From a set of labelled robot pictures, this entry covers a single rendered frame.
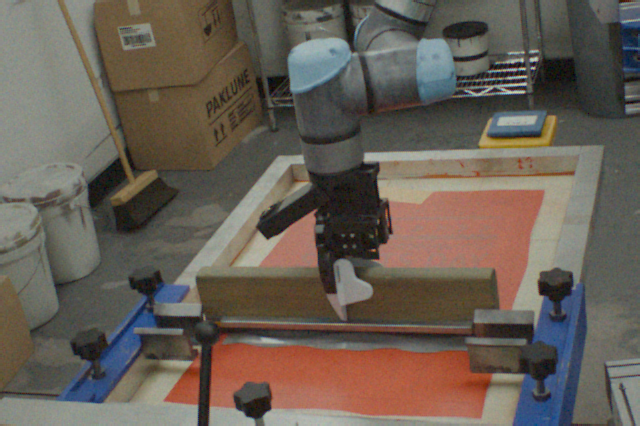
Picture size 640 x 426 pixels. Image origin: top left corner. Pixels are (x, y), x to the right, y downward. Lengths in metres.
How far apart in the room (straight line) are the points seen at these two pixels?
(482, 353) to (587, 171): 0.54
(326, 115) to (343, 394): 0.34
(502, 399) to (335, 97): 0.40
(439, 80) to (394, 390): 0.38
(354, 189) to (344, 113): 0.10
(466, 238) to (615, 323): 1.58
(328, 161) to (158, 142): 3.47
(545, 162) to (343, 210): 0.56
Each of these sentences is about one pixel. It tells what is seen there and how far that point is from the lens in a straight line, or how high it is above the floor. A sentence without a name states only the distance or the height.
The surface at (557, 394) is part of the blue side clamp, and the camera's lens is 1.17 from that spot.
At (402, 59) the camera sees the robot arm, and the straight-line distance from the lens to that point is 1.25.
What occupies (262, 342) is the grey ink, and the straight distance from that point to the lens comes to 1.44.
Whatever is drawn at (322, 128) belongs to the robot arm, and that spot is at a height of 1.27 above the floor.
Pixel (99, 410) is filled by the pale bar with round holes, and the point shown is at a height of 1.04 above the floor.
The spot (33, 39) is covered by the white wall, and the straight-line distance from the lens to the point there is 4.29.
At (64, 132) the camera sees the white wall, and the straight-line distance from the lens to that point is 4.42.
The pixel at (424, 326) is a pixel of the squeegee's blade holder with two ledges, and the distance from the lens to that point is 1.35.
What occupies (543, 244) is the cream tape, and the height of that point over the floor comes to 0.95.
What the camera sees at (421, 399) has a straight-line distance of 1.28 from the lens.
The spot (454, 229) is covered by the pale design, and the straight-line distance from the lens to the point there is 1.65.
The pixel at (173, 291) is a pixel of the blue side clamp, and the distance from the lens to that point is 1.53.
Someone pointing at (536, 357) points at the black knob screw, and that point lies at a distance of 1.14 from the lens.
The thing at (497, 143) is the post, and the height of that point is 0.95.
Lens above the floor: 1.70
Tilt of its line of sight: 25 degrees down
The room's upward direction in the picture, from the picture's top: 11 degrees counter-clockwise
